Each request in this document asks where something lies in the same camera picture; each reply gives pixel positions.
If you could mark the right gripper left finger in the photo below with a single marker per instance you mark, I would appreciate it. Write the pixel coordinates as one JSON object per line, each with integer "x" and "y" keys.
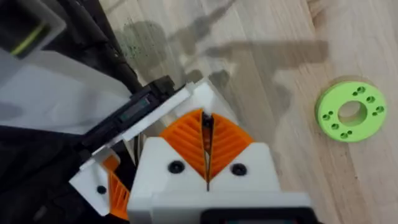
{"x": 161, "y": 161}

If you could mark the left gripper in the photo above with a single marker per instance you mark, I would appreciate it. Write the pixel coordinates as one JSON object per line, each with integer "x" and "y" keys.
{"x": 62, "y": 96}

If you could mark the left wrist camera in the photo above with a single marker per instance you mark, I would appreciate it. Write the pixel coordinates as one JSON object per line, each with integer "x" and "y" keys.
{"x": 25, "y": 28}

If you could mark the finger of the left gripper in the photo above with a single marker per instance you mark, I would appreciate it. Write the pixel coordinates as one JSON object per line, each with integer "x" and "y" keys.
{"x": 206, "y": 95}
{"x": 90, "y": 186}

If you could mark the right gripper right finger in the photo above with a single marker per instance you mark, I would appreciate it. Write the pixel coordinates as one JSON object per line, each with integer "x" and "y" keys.
{"x": 248, "y": 161}

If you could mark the green disc with holes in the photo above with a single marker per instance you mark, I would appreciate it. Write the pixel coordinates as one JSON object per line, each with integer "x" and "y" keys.
{"x": 329, "y": 102}

